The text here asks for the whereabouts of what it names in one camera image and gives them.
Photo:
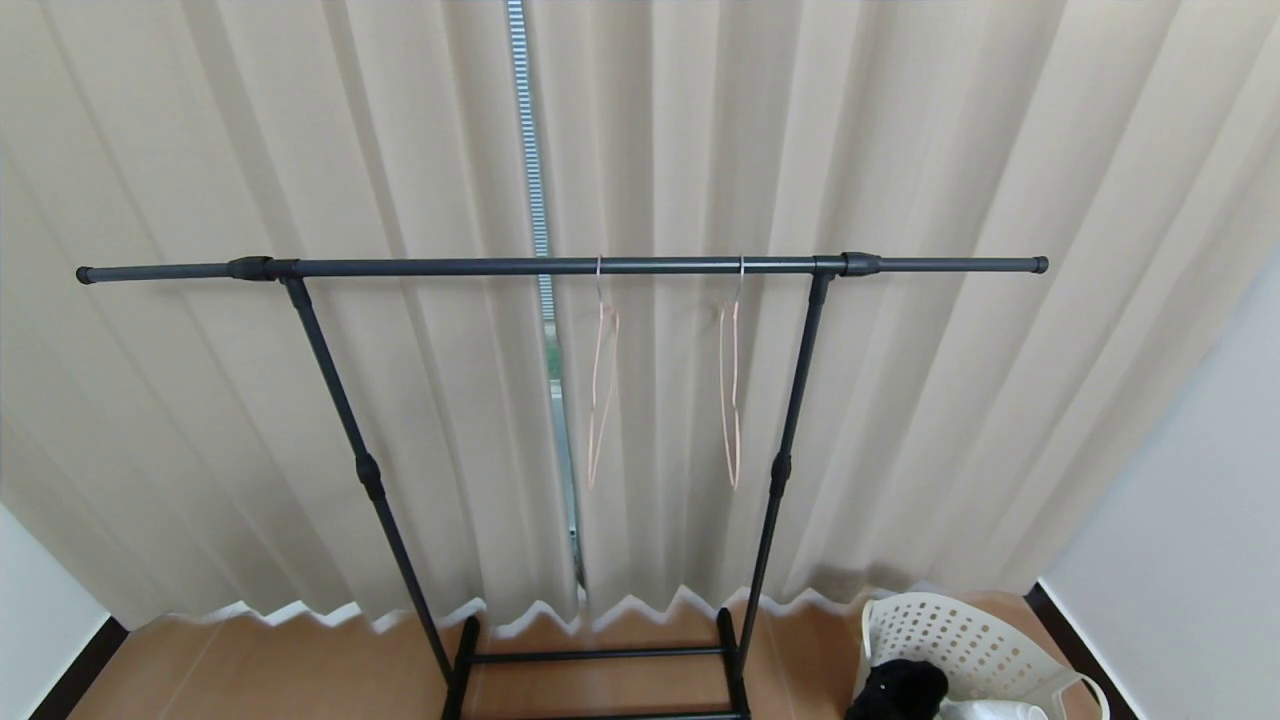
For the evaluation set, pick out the black clothes rack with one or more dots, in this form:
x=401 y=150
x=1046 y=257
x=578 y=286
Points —
x=500 y=267

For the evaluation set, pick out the white laundry basket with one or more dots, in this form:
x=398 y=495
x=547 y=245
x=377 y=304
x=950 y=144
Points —
x=960 y=640

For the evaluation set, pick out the beige curtain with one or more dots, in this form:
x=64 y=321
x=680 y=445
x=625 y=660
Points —
x=300 y=150

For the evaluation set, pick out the pink clothes hanger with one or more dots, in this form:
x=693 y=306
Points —
x=735 y=360
x=603 y=360

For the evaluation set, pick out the white garment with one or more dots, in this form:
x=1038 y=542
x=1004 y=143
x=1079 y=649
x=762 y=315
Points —
x=990 y=711

